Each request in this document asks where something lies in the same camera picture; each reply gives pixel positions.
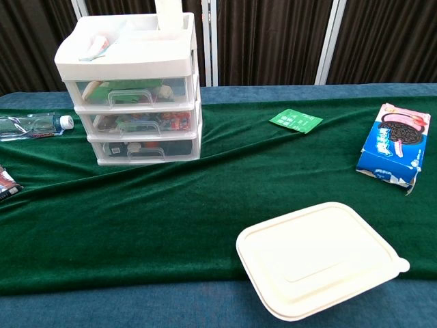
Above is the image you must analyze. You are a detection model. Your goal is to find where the small white tube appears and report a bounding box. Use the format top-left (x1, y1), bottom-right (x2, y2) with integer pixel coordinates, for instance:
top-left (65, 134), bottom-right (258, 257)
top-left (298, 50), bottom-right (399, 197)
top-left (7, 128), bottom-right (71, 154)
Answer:
top-left (79, 36), bottom-right (111, 62)

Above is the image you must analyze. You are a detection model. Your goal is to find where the red black snack packet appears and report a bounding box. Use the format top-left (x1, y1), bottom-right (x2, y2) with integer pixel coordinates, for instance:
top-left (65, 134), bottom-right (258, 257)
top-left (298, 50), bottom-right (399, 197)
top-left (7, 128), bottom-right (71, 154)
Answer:
top-left (0, 165), bottom-right (23, 202)

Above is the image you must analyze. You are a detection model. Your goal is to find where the white plastic drawer unit frame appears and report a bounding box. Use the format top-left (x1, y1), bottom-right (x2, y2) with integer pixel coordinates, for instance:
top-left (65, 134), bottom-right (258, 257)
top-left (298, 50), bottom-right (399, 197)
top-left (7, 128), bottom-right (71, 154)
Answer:
top-left (53, 12), bottom-right (203, 167)

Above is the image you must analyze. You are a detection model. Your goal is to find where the blue cookie box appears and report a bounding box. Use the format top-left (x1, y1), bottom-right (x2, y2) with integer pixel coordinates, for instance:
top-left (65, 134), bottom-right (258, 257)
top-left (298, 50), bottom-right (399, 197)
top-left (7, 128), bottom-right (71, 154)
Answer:
top-left (355, 103), bottom-right (432, 196)

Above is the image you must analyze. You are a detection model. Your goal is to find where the green flat packet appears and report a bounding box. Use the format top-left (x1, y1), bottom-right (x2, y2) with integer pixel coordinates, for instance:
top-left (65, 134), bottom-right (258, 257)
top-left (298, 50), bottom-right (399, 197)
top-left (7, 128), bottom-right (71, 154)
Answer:
top-left (268, 108), bottom-right (324, 135)

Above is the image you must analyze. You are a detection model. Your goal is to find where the green velvet cloth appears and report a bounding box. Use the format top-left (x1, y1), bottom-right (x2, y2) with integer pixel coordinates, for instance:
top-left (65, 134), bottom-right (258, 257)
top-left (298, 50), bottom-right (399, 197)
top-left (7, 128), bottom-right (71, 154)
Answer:
top-left (0, 95), bottom-right (437, 297)

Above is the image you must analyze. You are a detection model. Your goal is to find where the clear drawer with green packs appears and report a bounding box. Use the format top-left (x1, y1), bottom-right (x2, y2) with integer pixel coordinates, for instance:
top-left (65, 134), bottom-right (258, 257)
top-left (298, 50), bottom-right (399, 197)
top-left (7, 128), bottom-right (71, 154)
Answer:
top-left (64, 77), bottom-right (196, 109)

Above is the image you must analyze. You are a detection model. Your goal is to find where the white lidded lunch box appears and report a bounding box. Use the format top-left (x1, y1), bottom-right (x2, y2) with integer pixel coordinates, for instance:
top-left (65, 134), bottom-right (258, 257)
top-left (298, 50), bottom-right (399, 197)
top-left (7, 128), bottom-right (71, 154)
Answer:
top-left (235, 201), bottom-right (411, 323)

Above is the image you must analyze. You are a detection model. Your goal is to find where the green pack inside drawer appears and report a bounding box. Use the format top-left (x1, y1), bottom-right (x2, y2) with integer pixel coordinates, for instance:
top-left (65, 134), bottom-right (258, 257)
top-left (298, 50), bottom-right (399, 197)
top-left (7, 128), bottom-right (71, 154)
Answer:
top-left (98, 79), bottom-right (163, 104)

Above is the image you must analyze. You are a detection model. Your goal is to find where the white bottle on drawer unit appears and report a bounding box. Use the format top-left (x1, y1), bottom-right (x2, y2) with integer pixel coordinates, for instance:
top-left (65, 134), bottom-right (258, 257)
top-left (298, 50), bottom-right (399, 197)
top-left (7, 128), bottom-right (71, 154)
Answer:
top-left (154, 0), bottom-right (184, 32)

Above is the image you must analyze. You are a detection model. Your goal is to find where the clear plastic water bottle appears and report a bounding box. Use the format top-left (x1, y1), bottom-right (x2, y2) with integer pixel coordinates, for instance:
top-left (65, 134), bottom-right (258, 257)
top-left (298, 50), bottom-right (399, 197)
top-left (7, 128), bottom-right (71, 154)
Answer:
top-left (0, 114), bottom-right (75, 142)

